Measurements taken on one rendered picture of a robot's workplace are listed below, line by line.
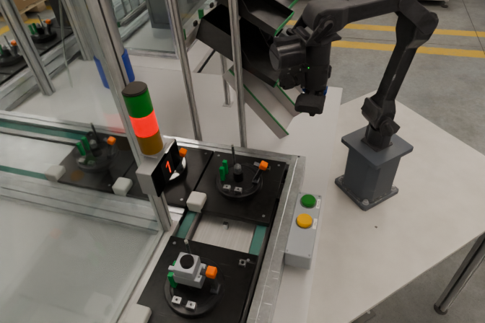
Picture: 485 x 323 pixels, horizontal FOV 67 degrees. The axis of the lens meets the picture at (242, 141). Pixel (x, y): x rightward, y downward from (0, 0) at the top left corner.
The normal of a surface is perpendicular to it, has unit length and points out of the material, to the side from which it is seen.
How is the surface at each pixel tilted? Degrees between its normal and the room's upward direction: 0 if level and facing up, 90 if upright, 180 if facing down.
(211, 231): 0
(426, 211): 0
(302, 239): 0
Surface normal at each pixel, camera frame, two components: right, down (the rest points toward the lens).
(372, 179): -0.28, 0.65
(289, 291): -0.06, -0.75
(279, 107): 0.59, -0.35
